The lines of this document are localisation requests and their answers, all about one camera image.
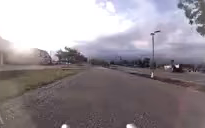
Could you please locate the gravel strip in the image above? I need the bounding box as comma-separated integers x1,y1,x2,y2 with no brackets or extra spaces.
0,71,88,128

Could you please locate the grey asphalt road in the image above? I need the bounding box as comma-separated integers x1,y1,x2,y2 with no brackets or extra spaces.
21,65,205,128

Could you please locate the street lamp pole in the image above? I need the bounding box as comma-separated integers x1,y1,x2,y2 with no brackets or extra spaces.
149,30,162,79

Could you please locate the row of distant trees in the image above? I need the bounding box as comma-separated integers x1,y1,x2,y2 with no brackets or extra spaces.
89,57,158,69

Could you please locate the grey paved lot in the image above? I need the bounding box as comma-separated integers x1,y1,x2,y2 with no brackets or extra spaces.
118,65,205,88

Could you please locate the robot's own part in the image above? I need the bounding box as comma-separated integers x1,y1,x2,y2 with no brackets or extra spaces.
125,123,138,128
60,123,71,128

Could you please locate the building with sloped roof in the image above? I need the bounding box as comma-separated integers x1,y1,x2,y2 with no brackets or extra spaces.
0,23,53,66

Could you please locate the grass verge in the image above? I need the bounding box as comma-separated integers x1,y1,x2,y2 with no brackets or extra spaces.
0,67,83,103

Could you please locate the dark kerb strip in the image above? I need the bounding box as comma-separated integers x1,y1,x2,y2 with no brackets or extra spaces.
108,66,205,94

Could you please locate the dark vehicle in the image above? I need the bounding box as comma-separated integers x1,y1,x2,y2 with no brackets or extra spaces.
171,63,184,74

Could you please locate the overhanging leafy tree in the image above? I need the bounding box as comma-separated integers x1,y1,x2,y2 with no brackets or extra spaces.
177,0,205,65

